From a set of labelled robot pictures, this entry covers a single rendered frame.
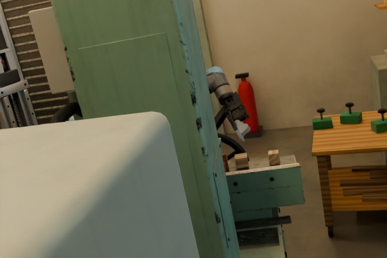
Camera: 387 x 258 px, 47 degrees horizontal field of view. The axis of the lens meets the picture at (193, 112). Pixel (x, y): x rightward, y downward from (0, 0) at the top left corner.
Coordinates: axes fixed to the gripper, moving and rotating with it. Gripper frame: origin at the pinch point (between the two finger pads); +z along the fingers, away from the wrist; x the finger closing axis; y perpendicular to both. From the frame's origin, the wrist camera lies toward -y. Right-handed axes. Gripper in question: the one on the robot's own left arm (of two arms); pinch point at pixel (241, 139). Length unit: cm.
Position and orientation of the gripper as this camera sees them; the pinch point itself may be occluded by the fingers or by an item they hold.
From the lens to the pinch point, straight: 183.6
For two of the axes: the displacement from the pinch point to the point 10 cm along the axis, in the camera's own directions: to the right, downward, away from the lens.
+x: 3.6, 3.3, 8.7
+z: 3.6, 8.2, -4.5
